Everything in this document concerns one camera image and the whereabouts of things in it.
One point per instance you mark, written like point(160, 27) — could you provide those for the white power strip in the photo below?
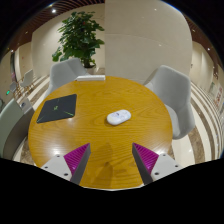
point(90, 78)

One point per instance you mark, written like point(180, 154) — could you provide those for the white printed computer mouse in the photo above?
point(118, 117)

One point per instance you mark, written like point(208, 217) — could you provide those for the large green potted plant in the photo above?
point(80, 36)

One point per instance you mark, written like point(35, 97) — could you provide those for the black mouse pad green lines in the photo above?
point(57, 108)

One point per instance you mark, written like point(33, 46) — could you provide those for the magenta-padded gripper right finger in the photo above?
point(160, 166)

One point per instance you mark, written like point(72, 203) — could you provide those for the white chair wooden legs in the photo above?
point(28, 79)
point(13, 88)

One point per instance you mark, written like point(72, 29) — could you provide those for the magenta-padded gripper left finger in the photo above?
point(63, 166)

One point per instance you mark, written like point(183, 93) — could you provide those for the light grey shell chair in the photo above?
point(175, 96)
point(63, 75)

